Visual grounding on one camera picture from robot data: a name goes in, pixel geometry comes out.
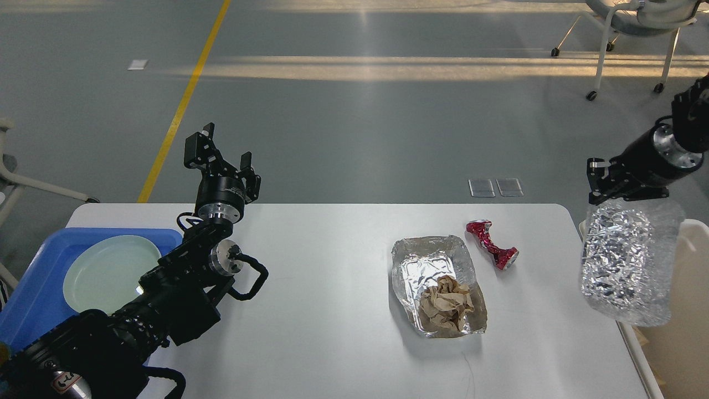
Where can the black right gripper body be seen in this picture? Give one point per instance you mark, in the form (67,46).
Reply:
(661,156)

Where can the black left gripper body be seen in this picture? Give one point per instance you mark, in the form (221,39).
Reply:
(225,196)

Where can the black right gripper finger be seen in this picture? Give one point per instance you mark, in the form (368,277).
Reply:
(635,192)
(605,181)

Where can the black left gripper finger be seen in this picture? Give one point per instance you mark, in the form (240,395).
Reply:
(247,174)
(201,153)

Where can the red shiny wrapper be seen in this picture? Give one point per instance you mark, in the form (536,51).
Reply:
(503,258)

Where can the mint green plate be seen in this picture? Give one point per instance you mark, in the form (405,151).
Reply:
(105,276)

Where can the aluminium foil tray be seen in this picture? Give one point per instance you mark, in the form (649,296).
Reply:
(418,262)

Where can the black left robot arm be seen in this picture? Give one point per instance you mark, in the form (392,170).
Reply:
(96,355)

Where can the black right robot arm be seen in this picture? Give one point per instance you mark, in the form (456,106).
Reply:
(689,112)

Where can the right clear floor plate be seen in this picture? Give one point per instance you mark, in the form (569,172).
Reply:
(510,187)

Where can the clear floor plate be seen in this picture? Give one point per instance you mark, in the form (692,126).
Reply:
(510,187)
(481,188)

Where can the white floor tag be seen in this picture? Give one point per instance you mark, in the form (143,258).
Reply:
(137,65)

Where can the left clear floor plate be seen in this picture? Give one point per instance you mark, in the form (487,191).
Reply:
(481,188)

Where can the white rolling chair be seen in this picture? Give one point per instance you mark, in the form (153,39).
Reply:
(633,18)

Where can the white plastic bin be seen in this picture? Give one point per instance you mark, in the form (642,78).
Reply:
(675,354)

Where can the white chair base left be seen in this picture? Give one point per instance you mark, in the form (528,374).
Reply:
(20,183)

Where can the crumpled brown paper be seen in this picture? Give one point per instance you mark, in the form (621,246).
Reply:
(446,305)

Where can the blue plastic tray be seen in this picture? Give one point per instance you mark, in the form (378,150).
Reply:
(37,304)

